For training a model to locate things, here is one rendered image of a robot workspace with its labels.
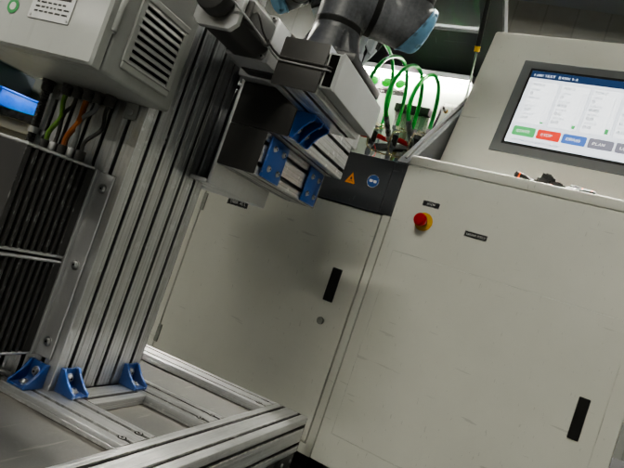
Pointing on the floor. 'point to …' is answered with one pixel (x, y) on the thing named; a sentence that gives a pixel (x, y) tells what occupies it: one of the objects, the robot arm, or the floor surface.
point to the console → (489, 306)
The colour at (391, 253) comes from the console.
